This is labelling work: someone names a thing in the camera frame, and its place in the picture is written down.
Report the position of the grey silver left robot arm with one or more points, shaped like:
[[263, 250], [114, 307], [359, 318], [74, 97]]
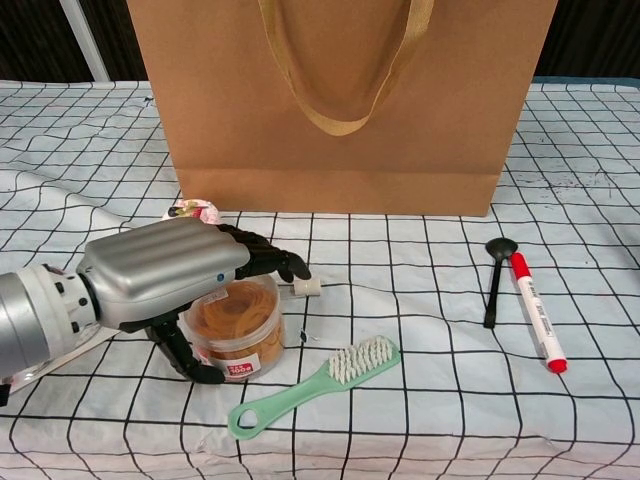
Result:
[[30, 320]]

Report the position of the black plastic spoon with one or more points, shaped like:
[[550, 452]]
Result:
[[500, 280]]

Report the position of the red white marker pen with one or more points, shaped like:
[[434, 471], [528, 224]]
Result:
[[537, 315]]

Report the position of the packaged clear ruler set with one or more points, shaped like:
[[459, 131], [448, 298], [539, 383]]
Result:
[[60, 362]]

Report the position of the clear jar of rubber bands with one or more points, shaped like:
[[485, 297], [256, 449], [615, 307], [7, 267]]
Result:
[[250, 325]]

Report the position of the pink strawberry cake cup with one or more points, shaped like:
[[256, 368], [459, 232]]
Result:
[[192, 209]]

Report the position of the white black checked tablecloth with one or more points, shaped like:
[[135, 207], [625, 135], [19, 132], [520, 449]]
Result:
[[450, 400]]

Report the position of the white partition post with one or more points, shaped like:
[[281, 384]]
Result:
[[87, 40]]

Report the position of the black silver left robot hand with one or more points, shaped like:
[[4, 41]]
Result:
[[160, 270]]

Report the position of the green plastic brush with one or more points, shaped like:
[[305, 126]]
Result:
[[310, 385]]

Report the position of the brown paper bag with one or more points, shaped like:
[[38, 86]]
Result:
[[250, 125]]

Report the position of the dark blue table cover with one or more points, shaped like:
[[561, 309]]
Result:
[[585, 80]]

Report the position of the small white cap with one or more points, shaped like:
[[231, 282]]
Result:
[[307, 288]]

